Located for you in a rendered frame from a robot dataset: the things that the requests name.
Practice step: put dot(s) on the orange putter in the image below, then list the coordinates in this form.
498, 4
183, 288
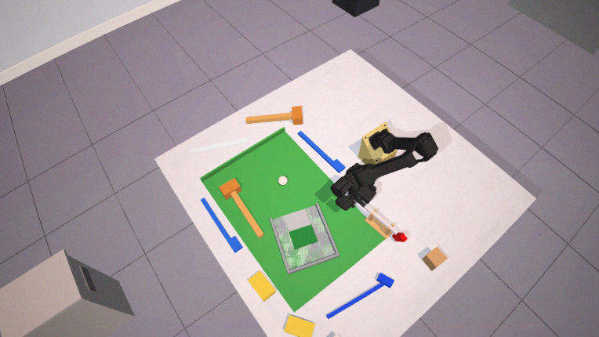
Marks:
295, 115
231, 189

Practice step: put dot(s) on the white flat bar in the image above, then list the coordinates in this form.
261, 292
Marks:
218, 145

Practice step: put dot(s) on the green flat mat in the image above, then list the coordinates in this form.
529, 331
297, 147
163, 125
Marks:
257, 174

